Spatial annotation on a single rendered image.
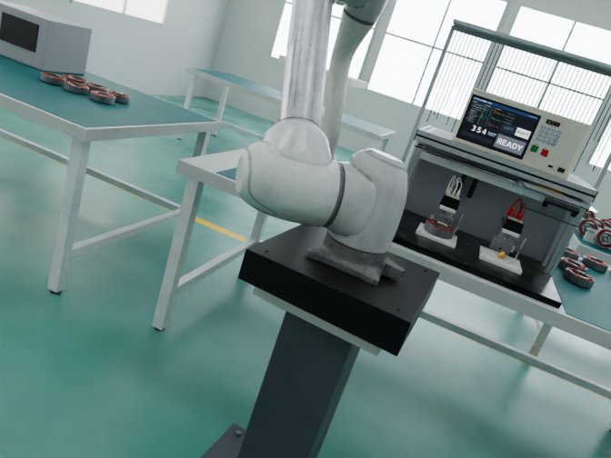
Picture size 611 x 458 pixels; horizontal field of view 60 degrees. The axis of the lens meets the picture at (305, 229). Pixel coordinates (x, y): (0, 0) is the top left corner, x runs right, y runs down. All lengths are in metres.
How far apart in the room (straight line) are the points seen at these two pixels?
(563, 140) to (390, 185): 1.08
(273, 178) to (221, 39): 8.42
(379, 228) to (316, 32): 0.49
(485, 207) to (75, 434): 1.69
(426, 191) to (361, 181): 1.13
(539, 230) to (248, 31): 7.54
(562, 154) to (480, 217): 0.40
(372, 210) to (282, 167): 0.22
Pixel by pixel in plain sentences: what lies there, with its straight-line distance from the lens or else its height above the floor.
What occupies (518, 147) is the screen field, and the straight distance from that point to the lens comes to 2.12.
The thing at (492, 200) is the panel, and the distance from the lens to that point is 2.27.
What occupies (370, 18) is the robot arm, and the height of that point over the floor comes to 1.39.
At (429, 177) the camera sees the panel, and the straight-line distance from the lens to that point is 2.26.
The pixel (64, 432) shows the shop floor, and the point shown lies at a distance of 1.85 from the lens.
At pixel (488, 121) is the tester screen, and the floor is 1.22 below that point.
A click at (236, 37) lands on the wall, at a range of 9.35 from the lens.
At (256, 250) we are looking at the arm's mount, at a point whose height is 0.82.
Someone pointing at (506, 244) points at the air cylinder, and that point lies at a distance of 2.17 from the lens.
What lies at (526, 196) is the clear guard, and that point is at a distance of 1.89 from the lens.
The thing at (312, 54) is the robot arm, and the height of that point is 1.26.
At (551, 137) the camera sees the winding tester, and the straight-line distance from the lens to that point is 2.13.
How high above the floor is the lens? 1.26
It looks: 18 degrees down
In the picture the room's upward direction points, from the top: 18 degrees clockwise
